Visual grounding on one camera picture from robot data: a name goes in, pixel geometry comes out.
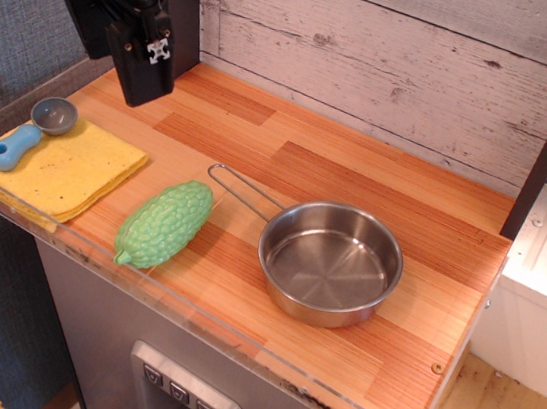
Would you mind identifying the blue handled grey spoon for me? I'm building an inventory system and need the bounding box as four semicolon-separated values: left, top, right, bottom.
0;97;79;172

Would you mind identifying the yellow folded cloth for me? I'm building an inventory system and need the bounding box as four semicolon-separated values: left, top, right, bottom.
0;119;148;233

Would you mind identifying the grey toy fridge cabinet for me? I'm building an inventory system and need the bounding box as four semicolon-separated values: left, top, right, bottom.
37;241;315;409

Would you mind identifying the clear acrylic edge guard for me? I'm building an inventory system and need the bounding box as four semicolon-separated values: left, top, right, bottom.
0;162;454;409

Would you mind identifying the green bitter melon toy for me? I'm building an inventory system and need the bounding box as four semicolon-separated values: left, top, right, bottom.
114;181;214;269

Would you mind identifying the silver water dispenser panel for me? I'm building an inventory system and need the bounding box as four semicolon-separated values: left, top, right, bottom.
130;340;242;409

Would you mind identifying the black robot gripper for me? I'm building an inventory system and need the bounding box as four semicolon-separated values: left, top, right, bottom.
64;0;174;107

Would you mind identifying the silver pot with handle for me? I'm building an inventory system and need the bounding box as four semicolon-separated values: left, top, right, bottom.
207;163;405;328

